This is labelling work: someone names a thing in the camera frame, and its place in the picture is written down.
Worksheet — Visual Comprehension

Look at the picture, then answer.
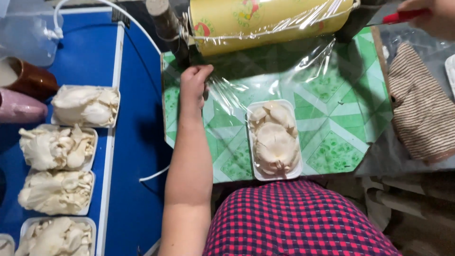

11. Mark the person's left hand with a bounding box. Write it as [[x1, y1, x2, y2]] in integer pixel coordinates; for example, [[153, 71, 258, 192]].
[[180, 65, 214, 109]]

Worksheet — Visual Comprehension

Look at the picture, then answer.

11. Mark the person's right hand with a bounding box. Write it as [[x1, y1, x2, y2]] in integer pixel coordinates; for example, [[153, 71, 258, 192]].
[[397, 0, 455, 41]]

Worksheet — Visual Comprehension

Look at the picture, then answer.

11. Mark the red handled knife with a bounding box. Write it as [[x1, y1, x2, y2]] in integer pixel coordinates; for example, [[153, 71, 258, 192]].
[[366, 9, 431, 27]]

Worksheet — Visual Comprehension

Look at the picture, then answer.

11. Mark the clear cling film sheet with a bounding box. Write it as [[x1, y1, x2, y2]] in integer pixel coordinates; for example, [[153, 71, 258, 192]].
[[190, 33, 343, 119]]

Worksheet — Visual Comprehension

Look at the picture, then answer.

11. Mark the blue table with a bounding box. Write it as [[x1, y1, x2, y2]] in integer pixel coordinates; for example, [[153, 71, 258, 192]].
[[0, 7, 173, 256]]

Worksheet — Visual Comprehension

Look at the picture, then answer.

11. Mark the yellow cling film roll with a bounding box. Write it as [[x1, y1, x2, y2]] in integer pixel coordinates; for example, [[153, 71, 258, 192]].
[[188, 0, 360, 57]]

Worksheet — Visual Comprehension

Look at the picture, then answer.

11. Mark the empty white foam tray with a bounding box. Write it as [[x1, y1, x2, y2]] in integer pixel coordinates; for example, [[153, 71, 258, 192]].
[[444, 54, 455, 101]]

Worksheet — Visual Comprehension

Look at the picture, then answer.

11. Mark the black label tag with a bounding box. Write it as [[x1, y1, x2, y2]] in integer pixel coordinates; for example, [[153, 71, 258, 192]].
[[111, 4, 131, 30]]

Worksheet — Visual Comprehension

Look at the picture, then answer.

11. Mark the white tray of oyster mushrooms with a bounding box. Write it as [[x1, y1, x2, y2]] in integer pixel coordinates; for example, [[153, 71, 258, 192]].
[[18, 169, 96, 217], [0, 233, 16, 256], [19, 123, 99, 172], [51, 85, 121, 129], [15, 216, 97, 256], [246, 99, 304, 182]]

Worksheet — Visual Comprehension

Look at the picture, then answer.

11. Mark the brown striped cloth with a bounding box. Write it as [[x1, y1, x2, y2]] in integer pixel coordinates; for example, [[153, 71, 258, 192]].
[[387, 42, 455, 165]]

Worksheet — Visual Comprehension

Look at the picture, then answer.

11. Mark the green patterned tile board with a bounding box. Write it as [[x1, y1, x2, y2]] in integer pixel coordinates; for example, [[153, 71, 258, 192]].
[[162, 27, 394, 184]]

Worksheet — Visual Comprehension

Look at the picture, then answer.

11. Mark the brown cup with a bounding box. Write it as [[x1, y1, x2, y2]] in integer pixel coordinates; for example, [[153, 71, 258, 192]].
[[0, 56, 60, 102]]

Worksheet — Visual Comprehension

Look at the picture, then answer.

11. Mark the clear plastic container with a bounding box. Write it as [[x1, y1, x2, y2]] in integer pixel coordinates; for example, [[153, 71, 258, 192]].
[[0, 0, 65, 68]]

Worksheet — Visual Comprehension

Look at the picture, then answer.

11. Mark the pink cup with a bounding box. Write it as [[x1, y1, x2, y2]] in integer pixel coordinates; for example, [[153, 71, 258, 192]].
[[0, 88, 49, 124]]

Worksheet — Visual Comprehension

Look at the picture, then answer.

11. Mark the red checked clothing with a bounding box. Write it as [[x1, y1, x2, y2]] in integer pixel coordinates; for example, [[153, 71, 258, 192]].
[[202, 179, 403, 256]]

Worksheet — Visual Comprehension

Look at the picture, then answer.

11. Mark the wooden post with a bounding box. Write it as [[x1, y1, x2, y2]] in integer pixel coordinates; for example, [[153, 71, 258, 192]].
[[146, 0, 191, 67]]

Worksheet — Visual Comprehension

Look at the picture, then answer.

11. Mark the white cable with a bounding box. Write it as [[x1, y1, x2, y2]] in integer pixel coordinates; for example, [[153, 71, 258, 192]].
[[53, 0, 171, 183]]

